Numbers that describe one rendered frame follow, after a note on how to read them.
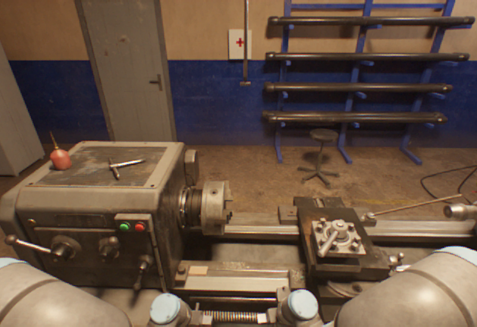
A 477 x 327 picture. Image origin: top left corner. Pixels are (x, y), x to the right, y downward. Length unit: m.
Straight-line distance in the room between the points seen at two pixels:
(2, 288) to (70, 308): 0.10
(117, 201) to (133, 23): 3.41
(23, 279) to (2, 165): 4.14
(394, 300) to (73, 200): 1.02
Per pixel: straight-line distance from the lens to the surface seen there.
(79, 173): 1.25
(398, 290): 0.48
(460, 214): 1.58
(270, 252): 1.59
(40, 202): 1.22
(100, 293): 1.42
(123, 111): 4.60
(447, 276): 0.51
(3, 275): 0.54
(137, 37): 4.24
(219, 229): 1.21
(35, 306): 0.48
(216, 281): 1.32
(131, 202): 1.04
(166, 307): 1.00
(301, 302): 1.00
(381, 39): 4.40
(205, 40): 4.05
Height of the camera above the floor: 1.89
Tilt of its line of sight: 29 degrees down
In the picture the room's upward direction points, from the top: straight up
